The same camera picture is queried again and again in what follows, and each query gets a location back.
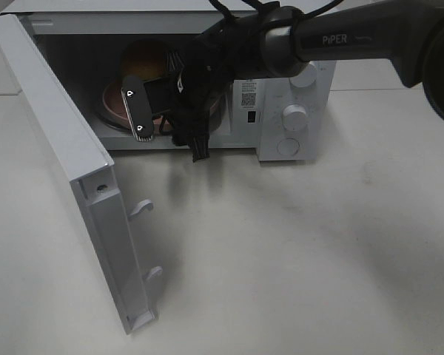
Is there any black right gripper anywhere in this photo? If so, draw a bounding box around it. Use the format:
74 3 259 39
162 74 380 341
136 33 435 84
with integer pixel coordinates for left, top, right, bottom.
147 18 266 163

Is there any burger with lettuce and cheese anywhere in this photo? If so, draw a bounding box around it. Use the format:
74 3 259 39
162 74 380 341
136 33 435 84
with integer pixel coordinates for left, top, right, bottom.
119 39 173 81

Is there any pink round plate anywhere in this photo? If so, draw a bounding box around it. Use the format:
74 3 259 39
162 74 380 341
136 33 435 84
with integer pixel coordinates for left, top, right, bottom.
95 79 226 132

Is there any white microwave oven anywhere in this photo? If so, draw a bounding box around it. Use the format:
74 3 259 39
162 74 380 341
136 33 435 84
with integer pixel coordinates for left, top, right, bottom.
0 1 336 334

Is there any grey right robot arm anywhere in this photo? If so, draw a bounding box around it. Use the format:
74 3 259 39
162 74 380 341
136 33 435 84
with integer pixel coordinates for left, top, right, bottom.
143 1 444 160

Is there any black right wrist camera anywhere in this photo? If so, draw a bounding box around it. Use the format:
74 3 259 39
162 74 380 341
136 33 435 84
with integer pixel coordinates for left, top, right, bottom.
121 75 155 142

